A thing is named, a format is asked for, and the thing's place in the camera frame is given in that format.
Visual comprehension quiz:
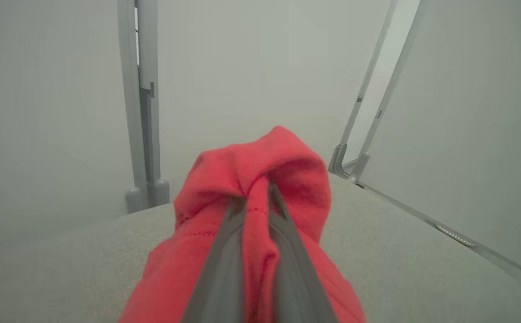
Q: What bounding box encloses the small white beaded strip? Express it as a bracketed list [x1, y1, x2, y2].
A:
[435, 223, 475, 247]

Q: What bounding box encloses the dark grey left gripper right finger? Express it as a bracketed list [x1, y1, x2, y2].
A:
[267, 182, 338, 323]

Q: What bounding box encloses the red jersey striped white trim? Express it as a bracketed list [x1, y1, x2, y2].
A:
[118, 126, 368, 323]

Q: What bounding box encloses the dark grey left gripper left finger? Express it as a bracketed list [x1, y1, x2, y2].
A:
[182, 197, 247, 323]

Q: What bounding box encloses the thin grey partition post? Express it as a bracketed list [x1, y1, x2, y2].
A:
[328, 0, 398, 180]
[349, 0, 427, 184]

